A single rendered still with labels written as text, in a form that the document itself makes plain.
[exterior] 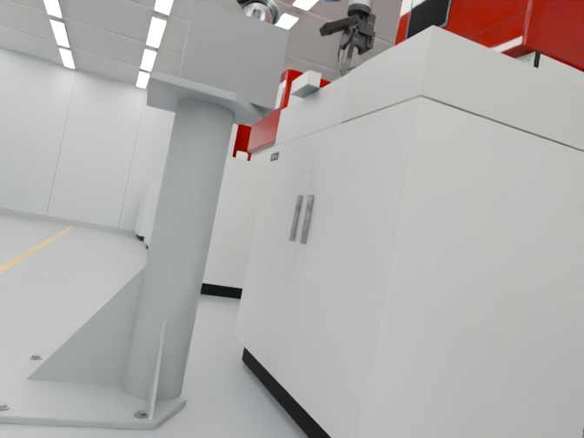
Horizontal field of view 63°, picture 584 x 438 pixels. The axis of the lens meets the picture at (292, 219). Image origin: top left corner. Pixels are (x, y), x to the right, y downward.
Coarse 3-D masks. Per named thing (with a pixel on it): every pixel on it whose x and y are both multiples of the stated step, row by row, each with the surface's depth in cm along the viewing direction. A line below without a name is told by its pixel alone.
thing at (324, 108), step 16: (336, 80) 136; (320, 96) 145; (336, 96) 133; (288, 112) 171; (304, 112) 155; (320, 112) 143; (336, 112) 131; (288, 128) 168; (304, 128) 152; (320, 128) 140
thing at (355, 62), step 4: (348, 44) 141; (356, 48) 143; (344, 52) 143; (356, 52) 143; (344, 56) 143; (352, 56) 142; (356, 56) 143; (344, 60) 142; (348, 60) 141; (352, 60) 143; (356, 60) 143; (360, 60) 143; (344, 64) 142; (348, 64) 142; (352, 64) 143; (356, 64) 143; (360, 64) 144; (344, 68) 142; (344, 72) 143
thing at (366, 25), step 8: (352, 8) 143; (360, 8) 142; (360, 16) 144; (368, 16) 144; (352, 24) 142; (360, 24) 144; (368, 24) 145; (344, 32) 145; (352, 32) 143; (360, 32) 142; (368, 32) 143; (344, 40) 144; (360, 40) 143; (368, 40) 144; (344, 48) 145; (360, 48) 144; (368, 48) 144
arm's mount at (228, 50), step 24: (192, 24) 120; (216, 24) 122; (240, 24) 124; (264, 24) 126; (192, 48) 120; (216, 48) 122; (240, 48) 124; (264, 48) 126; (192, 72) 120; (216, 72) 122; (240, 72) 124; (264, 72) 126; (264, 96) 126
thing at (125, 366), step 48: (192, 96) 122; (240, 96) 120; (192, 144) 123; (192, 192) 123; (192, 240) 124; (144, 288) 124; (192, 288) 125; (96, 336) 124; (144, 336) 122; (0, 384) 113; (48, 384) 119; (96, 384) 125; (144, 384) 121
